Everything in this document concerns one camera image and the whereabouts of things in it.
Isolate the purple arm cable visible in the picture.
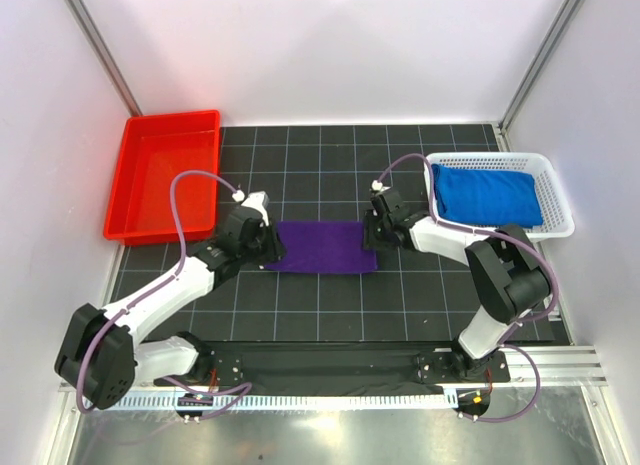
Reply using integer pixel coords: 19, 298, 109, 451
75, 170, 254, 420
377, 153, 560, 424

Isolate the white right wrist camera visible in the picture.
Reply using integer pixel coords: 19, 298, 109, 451
370, 180, 389, 193

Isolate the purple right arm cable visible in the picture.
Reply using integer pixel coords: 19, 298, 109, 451
377, 153, 560, 424

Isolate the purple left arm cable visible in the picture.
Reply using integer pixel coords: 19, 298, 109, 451
75, 170, 254, 420

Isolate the aluminium front rail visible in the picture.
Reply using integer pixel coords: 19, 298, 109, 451
56, 338, 606, 410

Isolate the blue towel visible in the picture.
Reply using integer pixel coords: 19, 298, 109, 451
431, 164, 543, 228

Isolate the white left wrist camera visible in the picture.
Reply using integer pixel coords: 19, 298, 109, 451
232, 189, 271, 226

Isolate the right aluminium corner post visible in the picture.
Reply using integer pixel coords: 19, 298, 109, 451
498, 0, 585, 135

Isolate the purple towel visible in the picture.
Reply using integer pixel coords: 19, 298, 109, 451
265, 221, 377, 275

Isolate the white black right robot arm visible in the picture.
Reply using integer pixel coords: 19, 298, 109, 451
363, 180, 558, 381

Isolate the red plastic bin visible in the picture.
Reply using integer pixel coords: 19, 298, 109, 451
103, 110, 221, 246

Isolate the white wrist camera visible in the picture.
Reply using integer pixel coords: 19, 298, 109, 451
370, 180, 389, 193
232, 189, 271, 226

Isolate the black grid cutting mat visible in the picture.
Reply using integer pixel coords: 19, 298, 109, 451
94, 124, 557, 343

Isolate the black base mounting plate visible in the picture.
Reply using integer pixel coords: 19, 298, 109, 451
185, 341, 510, 394

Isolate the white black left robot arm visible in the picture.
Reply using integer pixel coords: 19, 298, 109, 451
54, 202, 285, 410

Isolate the white plastic mesh basket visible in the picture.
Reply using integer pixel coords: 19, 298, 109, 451
424, 152, 575, 242

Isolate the aluminium corner post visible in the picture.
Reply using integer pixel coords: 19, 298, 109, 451
498, 0, 585, 135
64, 0, 142, 117

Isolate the left aluminium corner post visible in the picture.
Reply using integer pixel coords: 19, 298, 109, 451
64, 0, 142, 117

